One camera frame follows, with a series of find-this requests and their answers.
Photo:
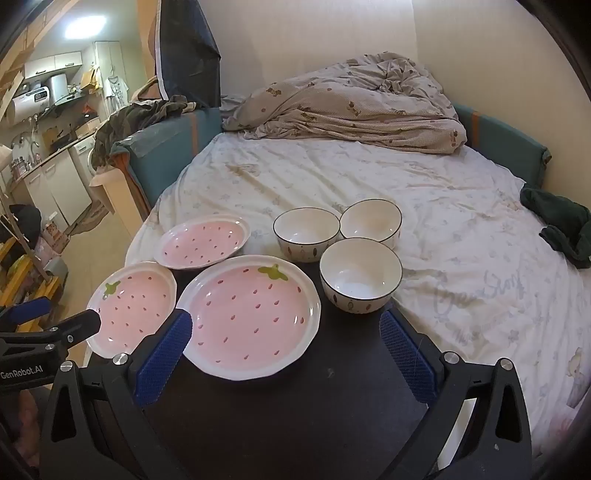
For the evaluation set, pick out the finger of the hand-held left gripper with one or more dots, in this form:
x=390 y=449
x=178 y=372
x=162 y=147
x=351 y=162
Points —
x=78 y=325
x=27 y=310

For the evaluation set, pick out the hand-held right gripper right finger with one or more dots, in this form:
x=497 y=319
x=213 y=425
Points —
x=406 y=360

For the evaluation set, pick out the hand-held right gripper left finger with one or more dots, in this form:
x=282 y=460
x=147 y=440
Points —
x=164 y=355

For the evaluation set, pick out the pink strawberry plate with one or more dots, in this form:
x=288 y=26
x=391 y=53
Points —
x=131 y=309
x=249 y=318
x=203 y=242

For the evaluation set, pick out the white leaf-pattern bowl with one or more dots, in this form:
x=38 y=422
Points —
x=360 y=272
x=369 y=221
x=304 y=230

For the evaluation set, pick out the person's left forearm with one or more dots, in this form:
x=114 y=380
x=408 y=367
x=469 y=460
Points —
x=27 y=415

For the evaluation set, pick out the yellow wooden rack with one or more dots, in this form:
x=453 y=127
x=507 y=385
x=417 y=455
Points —
x=32 y=286

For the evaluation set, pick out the grey stool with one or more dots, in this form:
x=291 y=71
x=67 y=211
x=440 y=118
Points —
x=55 y=266

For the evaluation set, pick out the pink box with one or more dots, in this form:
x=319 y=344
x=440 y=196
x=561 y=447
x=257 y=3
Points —
x=53 y=235

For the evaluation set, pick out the black bag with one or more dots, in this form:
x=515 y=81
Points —
x=25 y=219

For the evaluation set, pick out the black board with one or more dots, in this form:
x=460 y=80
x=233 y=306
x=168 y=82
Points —
x=300 y=415

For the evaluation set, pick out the white kitchen cabinet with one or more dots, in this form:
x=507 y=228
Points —
x=51 y=189

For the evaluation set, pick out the beige nightstand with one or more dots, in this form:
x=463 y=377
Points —
x=115 y=198

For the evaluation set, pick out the white washing machine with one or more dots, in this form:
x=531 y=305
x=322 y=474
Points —
x=83 y=161

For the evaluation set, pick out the white floral bed sheet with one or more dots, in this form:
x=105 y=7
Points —
x=369 y=175

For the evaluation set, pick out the white water heater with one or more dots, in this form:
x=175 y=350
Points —
x=27 y=104

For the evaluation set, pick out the dark green cloth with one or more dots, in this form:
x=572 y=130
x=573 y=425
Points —
x=554 y=212

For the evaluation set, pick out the camouflage clothes pile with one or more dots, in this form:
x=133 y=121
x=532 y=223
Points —
x=134 y=120

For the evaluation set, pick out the silver range hood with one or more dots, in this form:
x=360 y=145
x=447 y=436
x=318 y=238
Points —
x=58 y=87

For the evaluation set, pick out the white hanging shirt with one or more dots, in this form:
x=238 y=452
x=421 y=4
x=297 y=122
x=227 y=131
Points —
x=113 y=85

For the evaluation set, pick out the beige printed quilt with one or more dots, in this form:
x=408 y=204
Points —
x=346 y=106

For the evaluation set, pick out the dark blue hanging cloth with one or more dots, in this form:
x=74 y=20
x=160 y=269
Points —
x=189 y=60

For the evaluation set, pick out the ceiling light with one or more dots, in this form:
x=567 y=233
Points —
x=90 y=23

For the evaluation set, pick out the teal padded bed frame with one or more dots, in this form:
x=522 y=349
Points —
x=161 y=147

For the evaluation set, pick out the white wall cabinet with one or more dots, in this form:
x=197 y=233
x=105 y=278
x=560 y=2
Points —
x=53 y=64

